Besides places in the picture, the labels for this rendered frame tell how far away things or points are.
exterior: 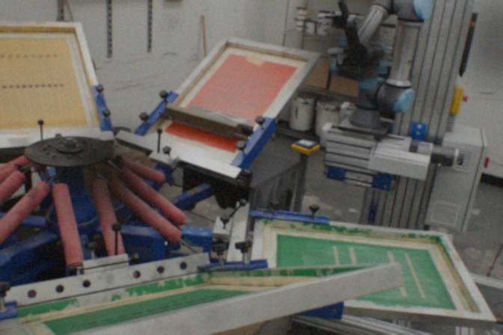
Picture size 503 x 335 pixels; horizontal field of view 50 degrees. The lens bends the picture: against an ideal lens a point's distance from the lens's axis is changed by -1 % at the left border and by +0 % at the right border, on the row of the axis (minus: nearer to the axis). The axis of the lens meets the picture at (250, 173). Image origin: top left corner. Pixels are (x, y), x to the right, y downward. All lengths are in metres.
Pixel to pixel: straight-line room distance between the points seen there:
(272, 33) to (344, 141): 4.06
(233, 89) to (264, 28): 4.00
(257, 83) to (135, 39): 2.43
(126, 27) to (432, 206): 3.07
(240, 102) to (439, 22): 1.00
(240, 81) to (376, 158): 0.78
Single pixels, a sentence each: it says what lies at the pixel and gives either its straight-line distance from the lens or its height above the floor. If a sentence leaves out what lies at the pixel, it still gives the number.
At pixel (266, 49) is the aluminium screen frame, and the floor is 1.53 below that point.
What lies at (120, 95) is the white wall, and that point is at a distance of 4.98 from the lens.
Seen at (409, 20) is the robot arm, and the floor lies 1.78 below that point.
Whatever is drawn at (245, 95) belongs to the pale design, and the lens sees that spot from 2.68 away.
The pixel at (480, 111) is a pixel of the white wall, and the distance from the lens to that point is 5.90.
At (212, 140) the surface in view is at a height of 1.18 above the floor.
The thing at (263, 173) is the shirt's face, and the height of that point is 0.95.
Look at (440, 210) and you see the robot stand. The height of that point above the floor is 0.86.
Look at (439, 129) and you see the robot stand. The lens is 2.86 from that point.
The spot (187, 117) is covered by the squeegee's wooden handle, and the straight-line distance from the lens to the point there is 2.56.
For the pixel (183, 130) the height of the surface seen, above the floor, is 1.18.
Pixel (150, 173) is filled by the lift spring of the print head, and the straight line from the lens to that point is 2.19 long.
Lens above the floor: 2.00
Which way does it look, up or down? 22 degrees down
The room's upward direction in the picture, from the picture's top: 5 degrees clockwise
